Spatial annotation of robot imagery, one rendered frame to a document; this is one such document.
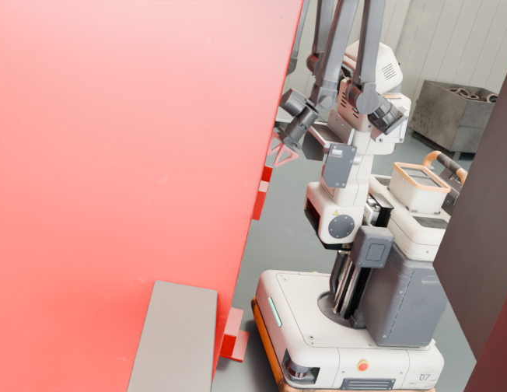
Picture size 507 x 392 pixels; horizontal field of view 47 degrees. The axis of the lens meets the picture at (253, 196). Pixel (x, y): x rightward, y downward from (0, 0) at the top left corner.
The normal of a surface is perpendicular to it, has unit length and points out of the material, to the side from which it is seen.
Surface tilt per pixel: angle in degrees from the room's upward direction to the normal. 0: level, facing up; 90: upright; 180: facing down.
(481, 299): 90
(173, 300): 0
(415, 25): 90
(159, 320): 0
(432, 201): 92
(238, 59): 90
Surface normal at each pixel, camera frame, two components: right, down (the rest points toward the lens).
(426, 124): -0.90, -0.02
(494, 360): -0.98, -0.22
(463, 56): 0.22, 0.44
